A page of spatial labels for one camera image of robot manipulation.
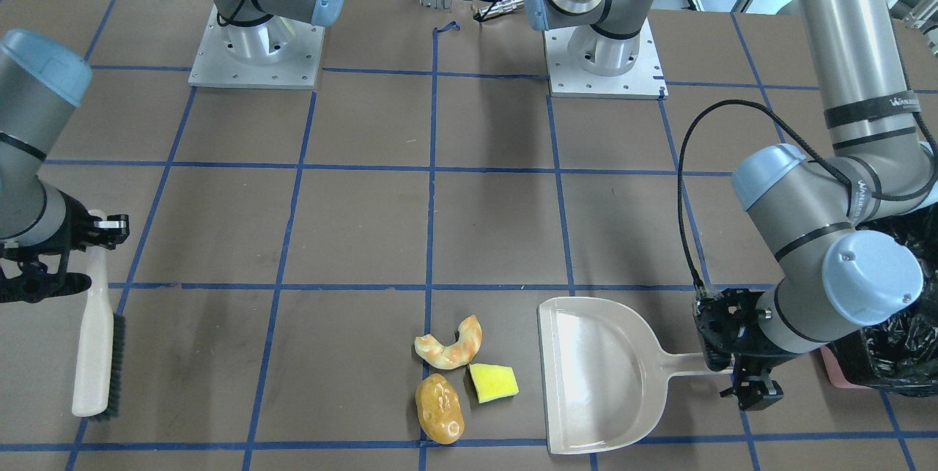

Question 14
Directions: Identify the white hand brush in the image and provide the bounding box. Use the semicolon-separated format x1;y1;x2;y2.
71;246;126;422

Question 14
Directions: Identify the beige plastic dustpan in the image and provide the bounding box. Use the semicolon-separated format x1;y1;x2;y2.
537;297;710;455

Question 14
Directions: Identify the brown potato-like bread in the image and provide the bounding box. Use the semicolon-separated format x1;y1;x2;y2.
415;374;465;445

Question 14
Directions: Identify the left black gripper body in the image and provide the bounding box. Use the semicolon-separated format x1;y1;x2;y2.
693;288;769;372

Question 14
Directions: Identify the yellow sponge piece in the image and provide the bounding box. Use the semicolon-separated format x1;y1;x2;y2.
468;363;520;404

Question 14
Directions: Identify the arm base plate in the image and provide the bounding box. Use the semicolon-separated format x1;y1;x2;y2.
188;7;326;90
543;20;669;100

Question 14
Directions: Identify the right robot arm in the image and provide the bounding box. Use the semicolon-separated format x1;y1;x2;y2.
1;0;344;303

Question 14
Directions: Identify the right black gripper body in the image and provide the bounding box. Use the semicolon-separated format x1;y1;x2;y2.
1;195;92;303

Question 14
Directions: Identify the croissant-shaped bread piece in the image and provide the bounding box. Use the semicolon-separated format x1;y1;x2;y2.
413;314;483;370

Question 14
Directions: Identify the bin with black bag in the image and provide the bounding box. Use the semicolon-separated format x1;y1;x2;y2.
821;196;938;390

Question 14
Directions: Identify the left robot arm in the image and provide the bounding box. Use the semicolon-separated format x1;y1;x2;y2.
686;0;936;411

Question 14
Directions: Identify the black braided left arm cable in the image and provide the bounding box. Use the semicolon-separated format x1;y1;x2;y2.
677;99;858;292

